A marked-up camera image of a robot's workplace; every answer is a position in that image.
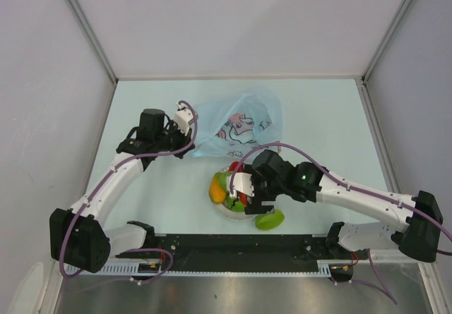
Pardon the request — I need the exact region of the aluminium frame rail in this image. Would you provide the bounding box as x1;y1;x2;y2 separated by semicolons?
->
355;78;401;193

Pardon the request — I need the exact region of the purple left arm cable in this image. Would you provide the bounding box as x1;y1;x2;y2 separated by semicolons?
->
58;99;198;286

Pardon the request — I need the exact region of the green fake starfruit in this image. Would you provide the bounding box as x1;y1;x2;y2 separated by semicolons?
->
255;210;285;231

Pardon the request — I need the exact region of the green fake watermelon ball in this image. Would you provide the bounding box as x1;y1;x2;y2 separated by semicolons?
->
226;196;245;212

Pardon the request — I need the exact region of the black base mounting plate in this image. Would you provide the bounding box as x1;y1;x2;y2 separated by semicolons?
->
116;233;357;273

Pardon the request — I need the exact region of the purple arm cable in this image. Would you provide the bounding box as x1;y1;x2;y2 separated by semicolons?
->
228;142;452;305
58;99;198;286

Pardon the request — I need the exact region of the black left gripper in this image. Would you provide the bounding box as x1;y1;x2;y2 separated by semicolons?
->
154;120;194;159

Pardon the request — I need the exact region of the white paper plate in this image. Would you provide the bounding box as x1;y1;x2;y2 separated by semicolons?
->
212;166;256;221

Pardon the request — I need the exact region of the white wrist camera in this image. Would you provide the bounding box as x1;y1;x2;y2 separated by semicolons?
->
174;102;198;135
226;172;254;199

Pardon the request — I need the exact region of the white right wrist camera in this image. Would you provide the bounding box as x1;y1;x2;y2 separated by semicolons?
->
226;172;254;199

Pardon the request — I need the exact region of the light blue plastic bag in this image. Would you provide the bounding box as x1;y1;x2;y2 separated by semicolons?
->
191;88;283;159

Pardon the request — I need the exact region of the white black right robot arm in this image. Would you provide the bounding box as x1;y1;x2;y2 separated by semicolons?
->
230;150;443;262

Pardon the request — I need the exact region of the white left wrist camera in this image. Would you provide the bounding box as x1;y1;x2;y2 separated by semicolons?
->
174;102;198;135

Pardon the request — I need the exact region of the yellow green fake mango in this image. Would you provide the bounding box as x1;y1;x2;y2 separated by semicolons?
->
208;172;228;204

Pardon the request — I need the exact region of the green fake custard apple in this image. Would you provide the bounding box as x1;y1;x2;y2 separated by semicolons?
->
219;171;232;190

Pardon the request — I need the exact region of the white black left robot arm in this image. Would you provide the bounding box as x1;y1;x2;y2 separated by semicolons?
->
49;100;198;279

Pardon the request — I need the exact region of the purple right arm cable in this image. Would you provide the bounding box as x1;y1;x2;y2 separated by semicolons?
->
228;142;452;305

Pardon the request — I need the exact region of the red fake bell pepper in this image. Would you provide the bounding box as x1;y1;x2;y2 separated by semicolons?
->
229;162;242;172

